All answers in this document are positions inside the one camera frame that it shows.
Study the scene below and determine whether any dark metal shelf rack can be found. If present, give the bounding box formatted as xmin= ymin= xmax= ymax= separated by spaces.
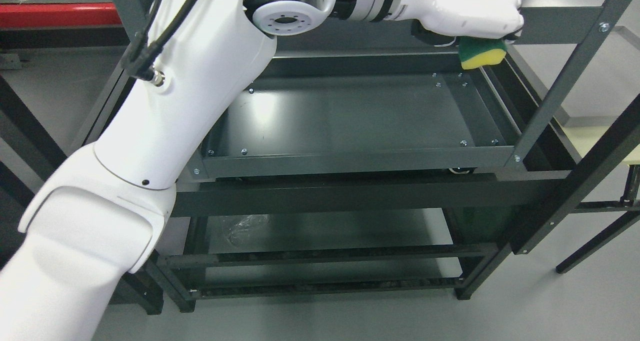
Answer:
xmin=1 ymin=0 xmax=633 ymax=315

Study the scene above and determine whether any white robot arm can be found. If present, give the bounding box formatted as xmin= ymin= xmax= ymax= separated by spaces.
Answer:
xmin=1 ymin=0 xmax=337 ymax=341

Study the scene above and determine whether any green yellow sponge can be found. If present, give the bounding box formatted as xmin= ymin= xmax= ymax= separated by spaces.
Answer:
xmin=458 ymin=36 xmax=507 ymax=70

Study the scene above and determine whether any crumpled clear plastic bag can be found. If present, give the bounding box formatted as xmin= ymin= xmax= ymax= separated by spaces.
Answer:
xmin=221 ymin=215 xmax=270 ymax=248

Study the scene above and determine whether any dark grey metal cart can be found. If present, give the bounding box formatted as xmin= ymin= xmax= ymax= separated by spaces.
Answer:
xmin=117 ymin=0 xmax=640 ymax=182

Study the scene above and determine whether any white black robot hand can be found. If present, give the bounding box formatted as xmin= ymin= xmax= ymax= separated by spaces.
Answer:
xmin=387 ymin=0 xmax=525 ymax=40

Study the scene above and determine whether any red metal beam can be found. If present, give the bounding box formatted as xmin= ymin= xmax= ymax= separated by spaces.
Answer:
xmin=0 ymin=3 xmax=122 ymax=29

